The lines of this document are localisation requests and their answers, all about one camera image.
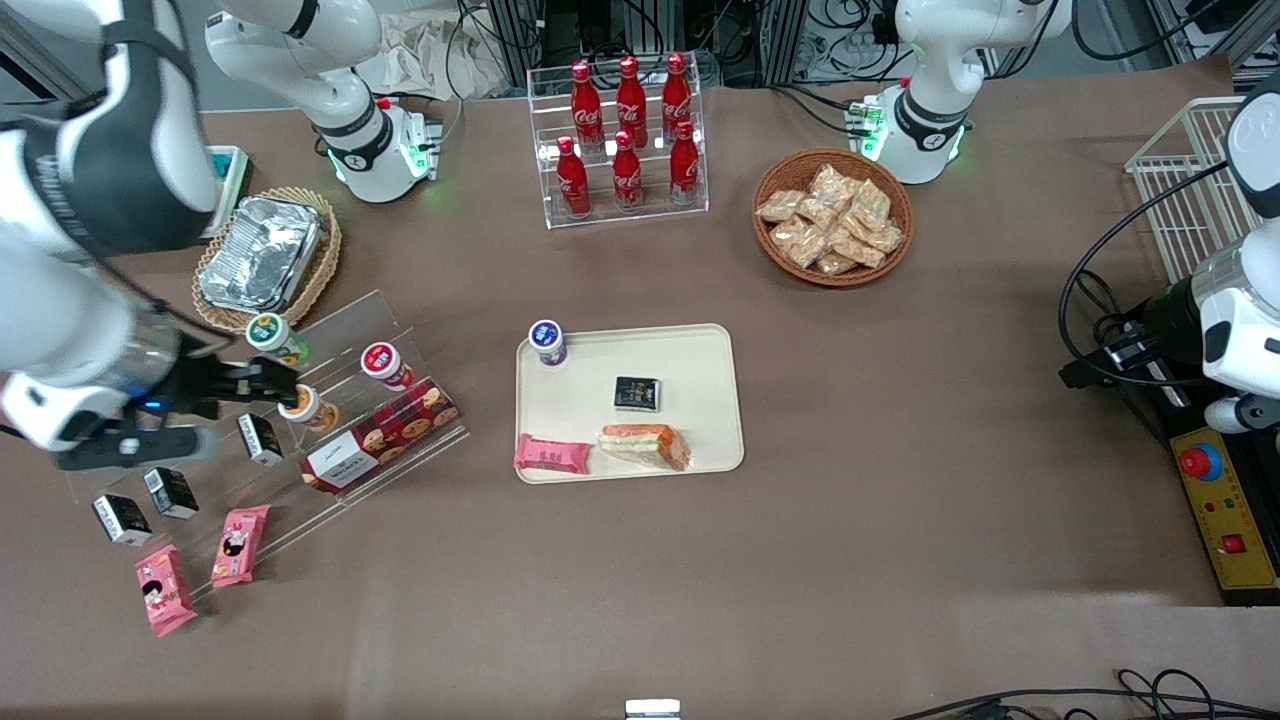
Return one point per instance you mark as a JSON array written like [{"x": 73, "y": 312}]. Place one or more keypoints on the clear acrylic bottle rack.
[{"x": 655, "y": 195}]

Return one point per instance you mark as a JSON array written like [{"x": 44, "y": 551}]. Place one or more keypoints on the clear acrylic tiered shelf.
[{"x": 340, "y": 325}]

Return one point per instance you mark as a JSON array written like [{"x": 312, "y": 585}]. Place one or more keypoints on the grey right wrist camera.
[{"x": 130, "y": 448}]

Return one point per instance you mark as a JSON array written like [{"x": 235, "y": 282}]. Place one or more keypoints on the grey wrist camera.
[
  {"x": 1240, "y": 413},
  {"x": 130, "y": 448}
]

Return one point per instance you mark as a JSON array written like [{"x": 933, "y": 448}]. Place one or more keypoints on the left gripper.
[{"x": 1163, "y": 318}]

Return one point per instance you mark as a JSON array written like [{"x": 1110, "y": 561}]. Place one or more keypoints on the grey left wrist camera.
[{"x": 1240, "y": 413}]

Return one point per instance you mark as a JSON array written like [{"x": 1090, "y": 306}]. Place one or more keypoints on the red emergency stop button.
[{"x": 1200, "y": 462}]

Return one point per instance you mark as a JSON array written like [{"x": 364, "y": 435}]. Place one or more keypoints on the crispy rice snack pack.
[
  {"x": 885, "y": 238},
  {"x": 857, "y": 248},
  {"x": 815, "y": 212},
  {"x": 872, "y": 203},
  {"x": 835, "y": 265},
  {"x": 800, "y": 242},
  {"x": 780, "y": 205},
  {"x": 832, "y": 183}
]

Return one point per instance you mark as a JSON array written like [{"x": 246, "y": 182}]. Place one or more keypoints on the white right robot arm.
[{"x": 330, "y": 50}]

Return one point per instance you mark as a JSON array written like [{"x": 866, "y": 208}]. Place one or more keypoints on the crumpled white plastic sheet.
[{"x": 420, "y": 50}]

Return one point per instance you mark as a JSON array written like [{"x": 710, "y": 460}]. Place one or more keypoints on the red cola bottle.
[
  {"x": 677, "y": 90},
  {"x": 585, "y": 100},
  {"x": 631, "y": 95},
  {"x": 627, "y": 175},
  {"x": 573, "y": 180},
  {"x": 685, "y": 165}
]

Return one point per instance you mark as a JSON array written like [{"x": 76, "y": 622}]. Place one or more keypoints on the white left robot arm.
[{"x": 935, "y": 60}]

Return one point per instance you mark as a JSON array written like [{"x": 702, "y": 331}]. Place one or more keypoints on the background equipment rack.
[
  {"x": 740, "y": 40},
  {"x": 1200, "y": 30}
]

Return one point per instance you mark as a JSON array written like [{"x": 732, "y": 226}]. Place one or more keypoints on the black and yellow control box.
[{"x": 1240, "y": 560}]

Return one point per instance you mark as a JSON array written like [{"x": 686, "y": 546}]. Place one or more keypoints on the small bottle green cap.
[{"x": 270, "y": 332}]

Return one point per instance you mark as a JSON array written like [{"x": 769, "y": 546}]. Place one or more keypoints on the small bottle blue cap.
[{"x": 547, "y": 342}]

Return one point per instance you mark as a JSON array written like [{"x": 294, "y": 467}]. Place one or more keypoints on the aluminium foil container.
[{"x": 260, "y": 255}]

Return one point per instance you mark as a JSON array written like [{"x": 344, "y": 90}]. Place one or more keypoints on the red plaid cookie box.
[{"x": 380, "y": 435}]

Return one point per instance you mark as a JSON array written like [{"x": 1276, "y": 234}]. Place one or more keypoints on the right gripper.
[{"x": 197, "y": 384}]

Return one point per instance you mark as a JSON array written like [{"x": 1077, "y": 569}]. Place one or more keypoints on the small bottle orange label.
[{"x": 315, "y": 412}]

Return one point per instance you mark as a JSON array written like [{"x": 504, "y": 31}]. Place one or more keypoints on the small black carton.
[
  {"x": 638, "y": 394},
  {"x": 260, "y": 440},
  {"x": 122, "y": 519},
  {"x": 170, "y": 492}
]

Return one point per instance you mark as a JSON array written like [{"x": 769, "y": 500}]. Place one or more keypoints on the cream plastic tray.
[{"x": 700, "y": 380}]

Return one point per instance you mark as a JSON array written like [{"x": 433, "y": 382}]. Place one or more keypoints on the oval wicker basket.
[{"x": 325, "y": 255}]

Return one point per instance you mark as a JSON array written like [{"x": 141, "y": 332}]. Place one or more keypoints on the white rectangular bin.
[{"x": 235, "y": 185}]

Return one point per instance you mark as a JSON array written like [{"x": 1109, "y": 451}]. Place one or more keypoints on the triangle sandwich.
[{"x": 645, "y": 447}]

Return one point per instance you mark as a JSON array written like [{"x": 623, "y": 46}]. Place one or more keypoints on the round wicker basket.
[{"x": 770, "y": 250}]

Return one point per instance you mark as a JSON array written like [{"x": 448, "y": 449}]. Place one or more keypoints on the small silver box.
[{"x": 652, "y": 709}]

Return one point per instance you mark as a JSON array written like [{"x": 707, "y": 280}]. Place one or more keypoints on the small bottle red cap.
[{"x": 382, "y": 362}]

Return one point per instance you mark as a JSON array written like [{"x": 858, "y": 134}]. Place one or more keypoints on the pink snack packet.
[
  {"x": 165, "y": 590},
  {"x": 240, "y": 545},
  {"x": 553, "y": 455}
]

